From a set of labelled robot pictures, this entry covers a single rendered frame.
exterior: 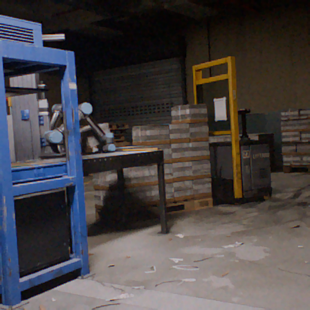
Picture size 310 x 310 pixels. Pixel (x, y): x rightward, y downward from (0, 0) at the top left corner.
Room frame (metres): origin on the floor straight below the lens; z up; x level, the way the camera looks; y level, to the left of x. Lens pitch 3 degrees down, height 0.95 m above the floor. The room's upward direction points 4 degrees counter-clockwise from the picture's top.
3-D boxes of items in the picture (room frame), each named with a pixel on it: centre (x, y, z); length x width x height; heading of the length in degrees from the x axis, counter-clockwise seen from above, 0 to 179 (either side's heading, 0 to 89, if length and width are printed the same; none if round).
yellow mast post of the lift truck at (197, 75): (6.37, -0.68, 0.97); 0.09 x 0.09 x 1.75; 33
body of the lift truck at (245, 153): (6.30, -1.17, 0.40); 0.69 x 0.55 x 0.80; 33
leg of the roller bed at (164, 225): (4.44, -0.07, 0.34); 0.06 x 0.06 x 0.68; 56
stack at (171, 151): (5.46, 0.12, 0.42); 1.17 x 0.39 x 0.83; 123
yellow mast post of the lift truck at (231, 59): (5.82, -1.04, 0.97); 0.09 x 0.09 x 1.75; 33
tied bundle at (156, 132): (5.53, 0.01, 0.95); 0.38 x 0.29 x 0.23; 34
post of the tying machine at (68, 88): (3.21, 0.54, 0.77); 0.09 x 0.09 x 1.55; 56
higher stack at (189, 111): (5.86, -0.49, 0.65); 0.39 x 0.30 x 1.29; 33
